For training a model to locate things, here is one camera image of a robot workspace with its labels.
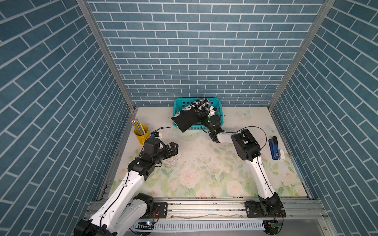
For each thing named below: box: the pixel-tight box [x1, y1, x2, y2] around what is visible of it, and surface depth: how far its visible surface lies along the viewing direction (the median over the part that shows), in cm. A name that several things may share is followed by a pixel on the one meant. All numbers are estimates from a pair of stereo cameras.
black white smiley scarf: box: [171, 97, 210, 133], surface depth 98 cm
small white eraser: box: [279, 148, 285, 161], surface depth 93 cm
